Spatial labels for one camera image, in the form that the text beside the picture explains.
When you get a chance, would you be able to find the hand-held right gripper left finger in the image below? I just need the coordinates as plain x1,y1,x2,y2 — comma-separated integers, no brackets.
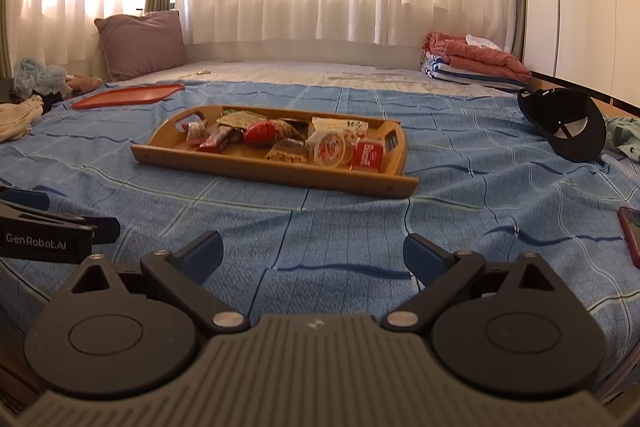
70,230,251,334

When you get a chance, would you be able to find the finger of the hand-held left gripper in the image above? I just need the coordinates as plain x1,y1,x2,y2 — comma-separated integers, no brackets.
0,186,51,212
0,201,121,244

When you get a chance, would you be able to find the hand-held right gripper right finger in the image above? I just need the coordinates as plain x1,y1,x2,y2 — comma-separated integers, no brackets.
382,233,561,333

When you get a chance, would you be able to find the wooden tray with handles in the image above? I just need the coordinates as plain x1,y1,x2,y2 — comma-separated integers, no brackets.
131,105,420,198

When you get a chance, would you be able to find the red biscuit packet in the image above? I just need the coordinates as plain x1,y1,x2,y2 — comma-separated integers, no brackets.
350,139,388,172

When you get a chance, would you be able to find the red brown snack bar packet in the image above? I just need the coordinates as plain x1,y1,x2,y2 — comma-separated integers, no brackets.
199,127,243,152

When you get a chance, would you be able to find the pink white snack packet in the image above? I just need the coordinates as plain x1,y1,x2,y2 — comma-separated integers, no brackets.
182,119,211,146

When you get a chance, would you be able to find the brown nut bar packet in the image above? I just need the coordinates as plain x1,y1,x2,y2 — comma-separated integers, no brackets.
267,139,308,165

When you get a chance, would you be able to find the puffy red snack packet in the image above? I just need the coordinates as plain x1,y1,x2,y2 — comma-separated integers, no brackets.
242,119,301,145

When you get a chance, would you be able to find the yellow snack packet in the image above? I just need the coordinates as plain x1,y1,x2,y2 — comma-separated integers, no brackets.
217,111,261,128

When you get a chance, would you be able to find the round jelly cup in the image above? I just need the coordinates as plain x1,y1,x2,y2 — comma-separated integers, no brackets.
307,130,351,166

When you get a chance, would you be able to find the white pastry packet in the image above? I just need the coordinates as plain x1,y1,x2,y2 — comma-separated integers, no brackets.
310,117,371,142

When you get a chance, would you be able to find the blue checked bedsheet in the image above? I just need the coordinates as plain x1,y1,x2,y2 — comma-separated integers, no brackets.
0,79,640,383

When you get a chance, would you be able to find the beige cloth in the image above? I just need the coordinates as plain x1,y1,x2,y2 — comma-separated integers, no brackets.
0,96,45,144

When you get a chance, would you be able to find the small black cloth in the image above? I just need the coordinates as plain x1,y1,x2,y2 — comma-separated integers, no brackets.
10,89,63,112

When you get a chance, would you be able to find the crumpled light blue cloth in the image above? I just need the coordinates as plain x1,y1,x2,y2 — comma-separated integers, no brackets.
14,58,71,95

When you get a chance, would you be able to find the pink brown soft item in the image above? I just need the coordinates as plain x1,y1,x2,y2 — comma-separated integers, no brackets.
67,76,103,95

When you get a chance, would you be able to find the flat red plastic tray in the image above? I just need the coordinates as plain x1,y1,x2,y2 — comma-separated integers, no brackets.
71,83,186,110

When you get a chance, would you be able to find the folded blue striped towel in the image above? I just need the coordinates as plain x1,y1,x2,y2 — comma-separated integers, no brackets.
421,57,531,90

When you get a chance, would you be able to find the purple pillow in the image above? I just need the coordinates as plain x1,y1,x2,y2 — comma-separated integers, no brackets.
94,11,188,82

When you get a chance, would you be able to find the black baseball cap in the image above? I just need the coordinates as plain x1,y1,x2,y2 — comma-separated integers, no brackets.
517,88,607,162

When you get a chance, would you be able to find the folded blankets stack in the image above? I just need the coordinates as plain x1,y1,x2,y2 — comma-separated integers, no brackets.
425,32,532,80

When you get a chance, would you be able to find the phone in red case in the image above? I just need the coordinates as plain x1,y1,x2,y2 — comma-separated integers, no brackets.
617,206,640,269

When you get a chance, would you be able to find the white patterned mattress sheet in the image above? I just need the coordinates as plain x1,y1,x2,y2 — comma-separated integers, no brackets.
107,59,526,100

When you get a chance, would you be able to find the folded white cloth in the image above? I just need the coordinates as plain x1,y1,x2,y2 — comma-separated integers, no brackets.
465,34,501,50

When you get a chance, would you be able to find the teal printed cloth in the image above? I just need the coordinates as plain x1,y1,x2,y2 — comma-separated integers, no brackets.
602,116,640,168

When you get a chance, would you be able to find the wooden bed frame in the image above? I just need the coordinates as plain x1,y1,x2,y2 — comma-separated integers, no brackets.
530,71,640,118

